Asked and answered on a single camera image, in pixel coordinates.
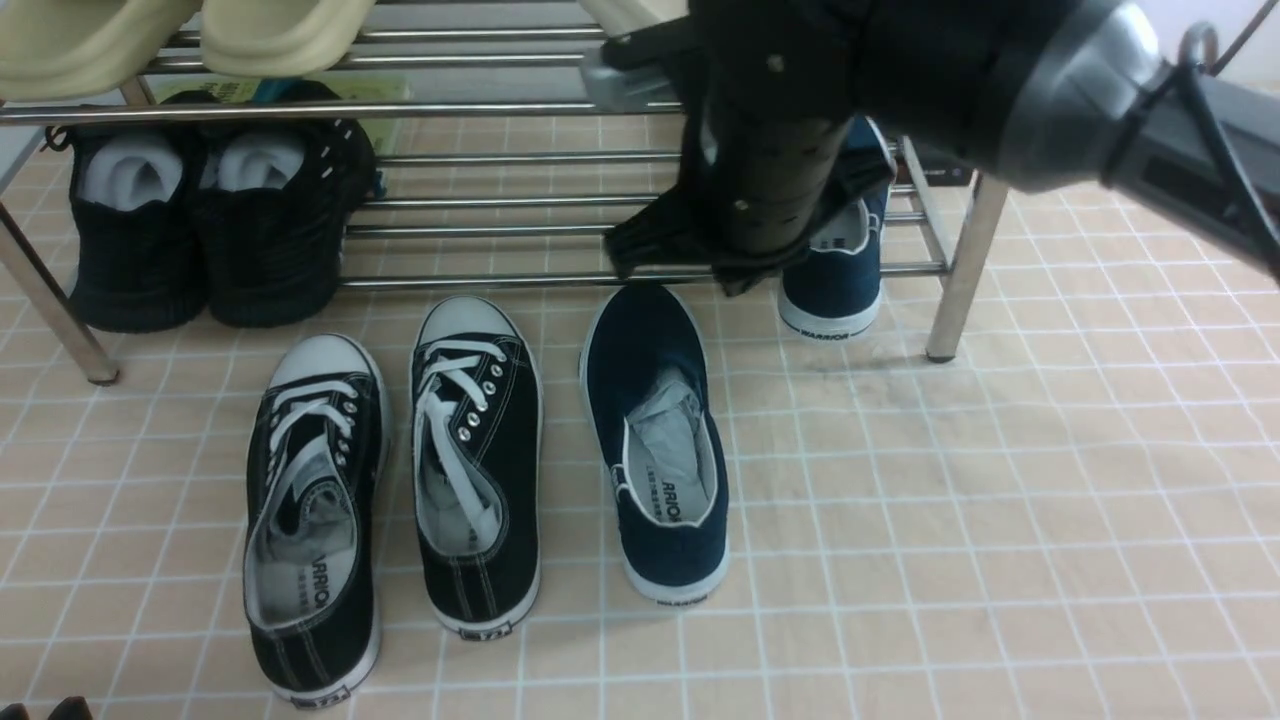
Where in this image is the black canvas sneaker left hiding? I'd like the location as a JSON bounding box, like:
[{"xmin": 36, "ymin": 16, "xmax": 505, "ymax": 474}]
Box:
[{"xmin": 242, "ymin": 334, "xmax": 390, "ymax": 710}]

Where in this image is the black mesh shoe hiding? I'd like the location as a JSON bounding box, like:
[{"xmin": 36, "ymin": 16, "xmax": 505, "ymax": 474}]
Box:
[
  {"xmin": 189, "ymin": 117, "xmax": 378, "ymax": 328},
  {"xmin": 45, "ymin": 120, "xmax": 209, "ymax": 334}
]

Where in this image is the cream slipper far left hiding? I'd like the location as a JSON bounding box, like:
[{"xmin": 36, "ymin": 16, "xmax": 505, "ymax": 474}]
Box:
[{"xmin": 1, "ymin": 1, "xmax": 201, "ymax": 102}]

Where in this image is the cream slipper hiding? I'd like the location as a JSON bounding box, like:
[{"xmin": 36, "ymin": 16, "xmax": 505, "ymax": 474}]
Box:
[
  {"xmin": 579, "ymin": 0, "xmax": 689, "ymax": 37},
  {"xmin": 200, "ymin": 1, "xmax": 376, "ymax": 78},
  {"xmin": 1, "ymin": 1, "xmax": 201, "ymax": 102}
]

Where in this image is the black mesh shoe left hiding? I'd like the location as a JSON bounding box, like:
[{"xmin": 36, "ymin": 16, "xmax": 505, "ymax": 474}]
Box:
[{"xmin": 45, "ymin": 120, "xmax": 209, "ymax": 334}]

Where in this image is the black canvas sneaker right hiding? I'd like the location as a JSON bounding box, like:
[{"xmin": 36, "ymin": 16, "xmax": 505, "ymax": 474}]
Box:
[{"xmin": 410, "ymin": 296, "xmax": 544, "ymax": 641}]

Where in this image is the black mesh shoe right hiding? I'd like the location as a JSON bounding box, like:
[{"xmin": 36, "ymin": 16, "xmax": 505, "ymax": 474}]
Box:
[{"xmin": 189, "ymin": 117, "xmax": 378, "ymax": 328}]

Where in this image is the navy slip-on shoe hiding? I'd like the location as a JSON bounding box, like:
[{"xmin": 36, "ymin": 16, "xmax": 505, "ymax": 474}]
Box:
[
  {"xmin": 777, "ymin": 117, "xmax": 897, "ymax": 342},
  {"xmin": 579, "ymin": 284, "xmax": 730, "ymax": 607}
]

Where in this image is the black object bottom left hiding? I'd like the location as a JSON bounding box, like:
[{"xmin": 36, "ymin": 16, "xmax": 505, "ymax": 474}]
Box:
[{"xmin": 0, "ymin": 696, "xmax": 93, "ymax": 720}]

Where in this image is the silver metal shoe rack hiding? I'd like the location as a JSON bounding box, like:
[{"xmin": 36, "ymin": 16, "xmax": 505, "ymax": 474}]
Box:
[{"xmin": 3, "ymin": 26, "xmax": 1009, "ymax": 387}]

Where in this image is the black canvas sneaker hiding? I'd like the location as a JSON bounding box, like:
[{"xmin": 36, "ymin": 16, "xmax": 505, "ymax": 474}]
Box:
[
  {"xmin": 410, "ymin": 296, "xmax": 544, "ymax": 641},
  {"xmin": 242, "ymin": 334, "xmax": 390, "ymax": 710}
]

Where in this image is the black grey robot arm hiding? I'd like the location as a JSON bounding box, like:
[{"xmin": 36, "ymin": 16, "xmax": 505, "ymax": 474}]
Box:
[{"xmin": 594, "ymin": 1, "xmax": 1277, "ymax": 296}]

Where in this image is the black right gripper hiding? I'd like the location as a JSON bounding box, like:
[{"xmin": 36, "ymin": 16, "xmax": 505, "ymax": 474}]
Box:
[{"xmin": 581, "ymin": 1, "xmax": 855, "ymax": 297}]

